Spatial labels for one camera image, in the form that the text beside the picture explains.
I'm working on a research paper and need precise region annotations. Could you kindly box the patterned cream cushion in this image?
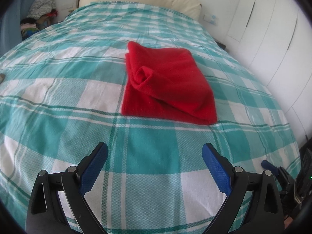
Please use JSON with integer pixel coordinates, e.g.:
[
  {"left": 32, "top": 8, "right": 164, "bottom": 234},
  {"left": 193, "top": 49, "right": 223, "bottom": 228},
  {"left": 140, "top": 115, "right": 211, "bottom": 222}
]
[{"left": 0, "top": 74, "right": 5, "bottom": 83}]

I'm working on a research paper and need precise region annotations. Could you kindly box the blue window curtain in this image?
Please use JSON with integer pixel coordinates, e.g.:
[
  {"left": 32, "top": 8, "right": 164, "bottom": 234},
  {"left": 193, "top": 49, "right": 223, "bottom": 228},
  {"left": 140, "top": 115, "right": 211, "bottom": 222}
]
[{"left": 1, "top": 0, "right": 35, "bottom": 56}]

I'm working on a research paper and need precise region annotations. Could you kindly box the wall socket plate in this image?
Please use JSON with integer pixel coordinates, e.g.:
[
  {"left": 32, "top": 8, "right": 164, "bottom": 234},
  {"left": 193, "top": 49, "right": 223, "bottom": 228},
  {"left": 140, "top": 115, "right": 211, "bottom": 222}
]
[{"left": 203, "top": 14, "right": 216, "bottom": 25}]

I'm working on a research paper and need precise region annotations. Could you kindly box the pile of clothes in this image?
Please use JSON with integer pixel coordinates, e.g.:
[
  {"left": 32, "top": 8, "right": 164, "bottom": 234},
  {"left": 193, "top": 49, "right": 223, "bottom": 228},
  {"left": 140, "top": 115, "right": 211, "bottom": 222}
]
[{"left": 20, "top": 0, "right": 58, "bottom": 41}]

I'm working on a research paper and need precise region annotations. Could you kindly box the red knit sweater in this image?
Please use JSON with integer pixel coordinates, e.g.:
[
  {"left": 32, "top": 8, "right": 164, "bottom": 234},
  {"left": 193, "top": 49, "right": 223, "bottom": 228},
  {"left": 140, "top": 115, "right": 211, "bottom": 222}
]
[{"left": 122, "top": 41, "right": 217, "bottom": 125}]

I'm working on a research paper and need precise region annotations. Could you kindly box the white wardrobe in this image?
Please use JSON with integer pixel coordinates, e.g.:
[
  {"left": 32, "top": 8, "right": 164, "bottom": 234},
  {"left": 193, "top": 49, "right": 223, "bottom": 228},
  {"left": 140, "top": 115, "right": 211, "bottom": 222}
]
[{"left": 224, "top": 0, "right": 311, "bottom": 146}]

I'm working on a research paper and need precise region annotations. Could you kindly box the teal white plaid bedspread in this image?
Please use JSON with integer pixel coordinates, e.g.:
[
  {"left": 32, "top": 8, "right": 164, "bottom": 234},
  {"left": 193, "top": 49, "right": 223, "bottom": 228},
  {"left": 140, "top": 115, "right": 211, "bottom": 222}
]
[{"left": 1, "top": 2, "right": 300, "bottom": 233}]

